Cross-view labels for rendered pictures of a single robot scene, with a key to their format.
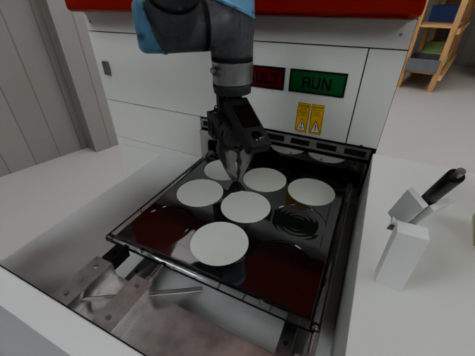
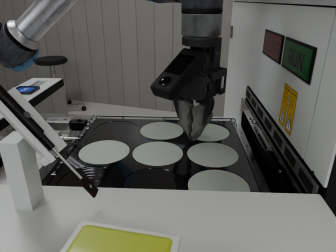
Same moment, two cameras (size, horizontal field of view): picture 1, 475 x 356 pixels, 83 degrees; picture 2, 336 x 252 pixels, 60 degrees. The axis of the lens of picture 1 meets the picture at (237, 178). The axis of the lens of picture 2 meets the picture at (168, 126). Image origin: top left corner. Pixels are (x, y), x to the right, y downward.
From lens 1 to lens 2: 0.55 m
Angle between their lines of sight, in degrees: 59
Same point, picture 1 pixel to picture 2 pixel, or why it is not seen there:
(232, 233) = (116, 154)
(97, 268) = (63, 120)
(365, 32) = not seen: outside the picture
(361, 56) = (329, 21)
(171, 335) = not seen: hidden behind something
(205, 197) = (155, 133)
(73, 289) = (47, 119)
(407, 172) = (290, 231)
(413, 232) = (10, 137)
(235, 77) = (184, 26)
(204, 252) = (90, 148)
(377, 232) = (103, 197)
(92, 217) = not seen: hidden behind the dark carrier
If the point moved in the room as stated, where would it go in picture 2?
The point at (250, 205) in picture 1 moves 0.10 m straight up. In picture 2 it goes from (160, 154) to (160, 106)
